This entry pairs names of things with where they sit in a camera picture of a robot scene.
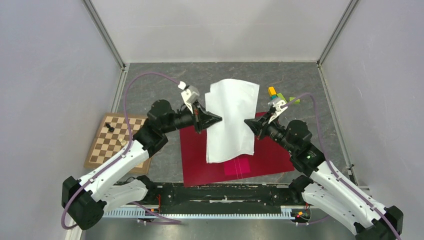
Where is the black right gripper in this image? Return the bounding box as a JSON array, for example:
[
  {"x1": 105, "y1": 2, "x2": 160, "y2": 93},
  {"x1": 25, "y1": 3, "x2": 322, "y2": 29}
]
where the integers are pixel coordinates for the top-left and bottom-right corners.
[{"x1": 244, "y1": 109, "x2": 296, "y2": 154}]

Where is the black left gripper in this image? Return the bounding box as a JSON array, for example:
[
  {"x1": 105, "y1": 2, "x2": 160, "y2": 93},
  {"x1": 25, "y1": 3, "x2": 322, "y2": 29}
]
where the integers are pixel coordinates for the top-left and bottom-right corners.
[{"x1": 161, "y1": 99, "x2": 222, "y2": 134}]

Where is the white paper sheet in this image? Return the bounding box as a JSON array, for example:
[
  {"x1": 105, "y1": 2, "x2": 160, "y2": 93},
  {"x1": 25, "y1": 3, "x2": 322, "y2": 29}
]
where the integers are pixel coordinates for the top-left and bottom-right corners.
[{"x1": 205, "y1": 78, "x2": 260, "y2": 164}]

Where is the red clip file folder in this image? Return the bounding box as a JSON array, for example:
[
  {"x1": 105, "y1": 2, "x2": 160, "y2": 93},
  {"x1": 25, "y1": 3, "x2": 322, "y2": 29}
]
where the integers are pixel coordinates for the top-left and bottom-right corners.
[{"x1": 179, "y1": 126, "x2": 295, "y2": 187}]

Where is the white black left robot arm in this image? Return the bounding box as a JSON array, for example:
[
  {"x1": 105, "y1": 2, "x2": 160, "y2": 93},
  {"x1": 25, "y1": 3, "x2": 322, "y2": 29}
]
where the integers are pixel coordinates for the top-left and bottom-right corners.
[{"x1": 61, "y1": 99, "x2": 222, "y2": 230}]

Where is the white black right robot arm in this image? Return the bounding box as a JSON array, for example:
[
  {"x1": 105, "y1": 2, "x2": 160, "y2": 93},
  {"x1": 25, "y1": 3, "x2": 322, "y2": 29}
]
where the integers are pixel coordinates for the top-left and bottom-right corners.
[{"x1": 244, "y1": 114, "x2": 404, "y2": 240}]

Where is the orange block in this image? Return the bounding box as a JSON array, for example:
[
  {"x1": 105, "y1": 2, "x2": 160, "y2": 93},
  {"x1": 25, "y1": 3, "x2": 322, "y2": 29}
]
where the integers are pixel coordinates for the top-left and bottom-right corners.
[{"x1": 267, "y1": 86, "x2": 277, "y2": 97}]

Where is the long green block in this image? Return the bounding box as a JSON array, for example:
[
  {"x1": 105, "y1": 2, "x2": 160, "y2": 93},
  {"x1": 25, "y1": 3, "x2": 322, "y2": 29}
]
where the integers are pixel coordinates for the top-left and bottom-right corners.
[{"x1": 277, "y1": 93, "x2": 288, "y2": 103}]

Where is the short green block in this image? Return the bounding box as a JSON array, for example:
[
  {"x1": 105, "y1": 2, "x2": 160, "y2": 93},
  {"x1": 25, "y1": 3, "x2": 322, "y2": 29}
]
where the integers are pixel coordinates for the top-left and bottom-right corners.
[{"x1": 289, "y1": 97, "x2": 301, "y2": 104}]

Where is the wooden chessboard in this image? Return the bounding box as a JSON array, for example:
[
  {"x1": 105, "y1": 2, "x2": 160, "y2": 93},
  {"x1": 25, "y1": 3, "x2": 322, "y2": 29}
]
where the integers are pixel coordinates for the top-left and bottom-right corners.
[{"x1": 83, "y1": 113, "x2": 151, "y2": 174}]

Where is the black chess piece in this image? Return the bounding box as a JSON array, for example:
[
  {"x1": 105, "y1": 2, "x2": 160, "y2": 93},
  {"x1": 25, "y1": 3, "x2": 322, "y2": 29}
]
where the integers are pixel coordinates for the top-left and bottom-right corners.
[{"x1": 104, "y1": 122, "x2": 115, "y2": 133}]

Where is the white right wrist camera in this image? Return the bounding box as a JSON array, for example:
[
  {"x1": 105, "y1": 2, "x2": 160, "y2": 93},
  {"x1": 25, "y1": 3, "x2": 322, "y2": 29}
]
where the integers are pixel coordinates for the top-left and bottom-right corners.
[{"x1": 268, "y1": 97, "x2": 288, "y2": 124}]

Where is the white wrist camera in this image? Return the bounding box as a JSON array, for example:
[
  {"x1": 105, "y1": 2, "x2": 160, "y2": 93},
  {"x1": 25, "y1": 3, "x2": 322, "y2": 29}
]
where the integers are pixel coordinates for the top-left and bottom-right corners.
[
  {"x1": 178, "y1": 81, "x2": 200, "y2": 114},
  {"x1": 268, "y1": 97, "x2": 288, "y2": 124}
]

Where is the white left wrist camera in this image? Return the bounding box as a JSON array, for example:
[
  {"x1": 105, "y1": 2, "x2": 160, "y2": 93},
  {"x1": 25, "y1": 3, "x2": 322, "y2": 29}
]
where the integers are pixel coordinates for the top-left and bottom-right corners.
[{"x1": 178, "y1": 81, "x2": 200, "y2": 114}]

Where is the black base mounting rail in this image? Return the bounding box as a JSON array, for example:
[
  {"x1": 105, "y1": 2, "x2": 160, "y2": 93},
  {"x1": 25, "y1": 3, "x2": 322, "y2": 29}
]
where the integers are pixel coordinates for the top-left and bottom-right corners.
[{"x1": 124, "y1": 182, "x2": 323, "y2": 215}]

